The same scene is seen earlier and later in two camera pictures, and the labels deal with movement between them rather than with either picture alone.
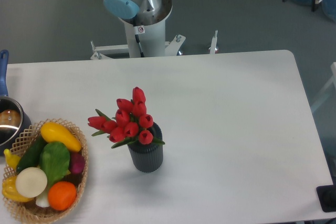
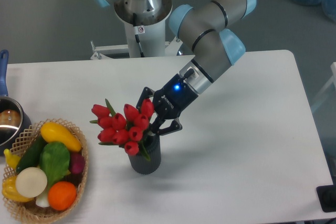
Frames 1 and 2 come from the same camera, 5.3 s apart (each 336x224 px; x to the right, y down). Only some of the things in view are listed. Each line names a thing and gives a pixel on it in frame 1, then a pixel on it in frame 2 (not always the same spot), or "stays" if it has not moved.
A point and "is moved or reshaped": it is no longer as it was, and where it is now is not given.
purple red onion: [76, 163] stays
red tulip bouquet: [130, 124] is moved or reshaped
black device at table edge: [326, 195] stays
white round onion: [31, 182] stays
